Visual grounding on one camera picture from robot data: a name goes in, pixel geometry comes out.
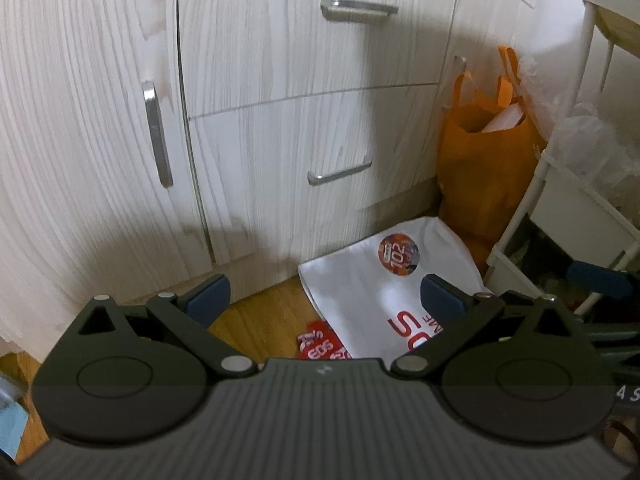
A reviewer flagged left cabinet door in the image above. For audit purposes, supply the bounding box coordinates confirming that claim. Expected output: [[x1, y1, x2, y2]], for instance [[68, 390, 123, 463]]
[[1, 0, 212, 359]]

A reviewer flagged drawer metal handle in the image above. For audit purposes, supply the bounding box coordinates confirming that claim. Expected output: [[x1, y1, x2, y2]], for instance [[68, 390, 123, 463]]
[[307, 158, 372, 186], [320, 0, 399, 23]]

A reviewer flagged right cabinet door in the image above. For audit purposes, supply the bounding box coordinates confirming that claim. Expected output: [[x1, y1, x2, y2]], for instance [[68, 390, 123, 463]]
[[442, 0, 534, 96]]

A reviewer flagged light blue item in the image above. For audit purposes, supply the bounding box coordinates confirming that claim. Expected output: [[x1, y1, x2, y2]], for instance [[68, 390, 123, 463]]
[[0, 373, 28, 460]]

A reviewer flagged white printed shopping bag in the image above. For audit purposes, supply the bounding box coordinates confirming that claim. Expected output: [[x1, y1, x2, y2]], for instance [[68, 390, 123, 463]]
[[298, 217, 485, 365]]

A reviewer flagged cabinet door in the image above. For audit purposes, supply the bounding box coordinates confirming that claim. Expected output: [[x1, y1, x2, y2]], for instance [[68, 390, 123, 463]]
[[1, 0, 212, 359], [442, 0, 534, 96]]

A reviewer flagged white trolley rack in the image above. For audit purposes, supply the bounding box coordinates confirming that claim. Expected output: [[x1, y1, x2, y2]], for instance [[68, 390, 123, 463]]
[[485, 0, 639, 297]]

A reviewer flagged left door metal handle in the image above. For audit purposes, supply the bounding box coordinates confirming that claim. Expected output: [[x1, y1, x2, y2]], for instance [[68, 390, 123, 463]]
[[142, 80, 174, 188]]

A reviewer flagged red printed packet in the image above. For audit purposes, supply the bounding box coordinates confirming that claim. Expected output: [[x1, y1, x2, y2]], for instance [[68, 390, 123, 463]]
[[297, 320, 350, 361]]

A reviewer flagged wooden drawer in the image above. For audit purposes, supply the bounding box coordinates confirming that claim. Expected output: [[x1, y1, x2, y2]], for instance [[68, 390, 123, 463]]
[[178, 0, 454, 117], [190, 84, 437, 263]]

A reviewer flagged door metal handle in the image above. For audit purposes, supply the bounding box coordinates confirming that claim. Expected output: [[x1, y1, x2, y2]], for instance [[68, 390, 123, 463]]
[[440, 54, 466, 110], [142, 80, 174, 188]]

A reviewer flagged right door metal handle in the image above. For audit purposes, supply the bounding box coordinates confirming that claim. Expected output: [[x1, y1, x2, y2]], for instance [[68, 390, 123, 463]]
[[440, 54, 466, 110]]

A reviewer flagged orange fabric tote bag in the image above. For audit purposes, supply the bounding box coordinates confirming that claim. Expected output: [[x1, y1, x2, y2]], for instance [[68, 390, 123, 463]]
[[436, 46, 547, 274]]

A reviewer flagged translucent plastic bag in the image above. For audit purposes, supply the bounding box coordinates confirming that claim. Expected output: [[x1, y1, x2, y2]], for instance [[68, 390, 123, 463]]
[[518, 55, 639, 224]]

